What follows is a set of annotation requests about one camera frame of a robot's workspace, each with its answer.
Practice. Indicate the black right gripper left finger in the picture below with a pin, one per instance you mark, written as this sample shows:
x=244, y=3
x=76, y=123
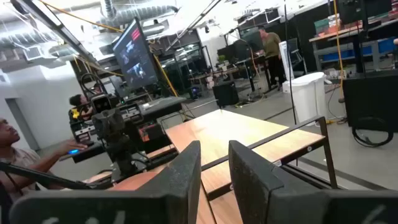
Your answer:
x=161, y=199

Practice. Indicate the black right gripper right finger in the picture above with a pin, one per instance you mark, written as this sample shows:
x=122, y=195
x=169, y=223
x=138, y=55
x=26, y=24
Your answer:
x=264, y=193

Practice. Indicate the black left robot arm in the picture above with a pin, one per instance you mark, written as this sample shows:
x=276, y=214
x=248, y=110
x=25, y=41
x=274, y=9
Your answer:
x=122, y=155

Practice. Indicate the seated person in background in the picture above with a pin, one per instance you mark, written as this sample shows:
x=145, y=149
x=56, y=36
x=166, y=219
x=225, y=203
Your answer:
x=79, y=105

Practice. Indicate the large black monitor screen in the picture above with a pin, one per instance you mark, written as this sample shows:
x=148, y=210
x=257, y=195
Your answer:
x=135, y=56

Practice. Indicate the black slanted rod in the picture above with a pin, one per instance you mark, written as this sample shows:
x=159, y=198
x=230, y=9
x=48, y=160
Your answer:
x=40, y=177

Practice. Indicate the person at table side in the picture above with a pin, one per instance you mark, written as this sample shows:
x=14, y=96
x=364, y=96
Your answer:
x=18, y=155

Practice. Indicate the white trash bin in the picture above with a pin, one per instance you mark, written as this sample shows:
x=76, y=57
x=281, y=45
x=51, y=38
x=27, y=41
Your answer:
x=306, y=96

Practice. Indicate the black box on floor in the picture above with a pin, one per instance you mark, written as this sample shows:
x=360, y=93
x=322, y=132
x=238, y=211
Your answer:
x=225, y=93

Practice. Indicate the small background potted plant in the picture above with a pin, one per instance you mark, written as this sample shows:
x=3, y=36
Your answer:
x=221, y=59

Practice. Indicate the large black cabinet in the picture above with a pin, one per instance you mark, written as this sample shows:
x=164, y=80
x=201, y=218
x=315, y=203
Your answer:
x=370, y=99

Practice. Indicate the person in olive shirt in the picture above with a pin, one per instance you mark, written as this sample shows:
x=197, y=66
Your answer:
x=272, y=46

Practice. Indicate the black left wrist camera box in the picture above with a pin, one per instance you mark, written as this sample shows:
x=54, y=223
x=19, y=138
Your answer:
x=101, y=103

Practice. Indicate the wooden shelf black metal frame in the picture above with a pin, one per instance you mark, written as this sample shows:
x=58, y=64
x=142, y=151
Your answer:
x=224, y=133

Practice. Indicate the black overhead frame bar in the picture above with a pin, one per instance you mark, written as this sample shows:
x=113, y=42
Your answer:
x=56, y=23

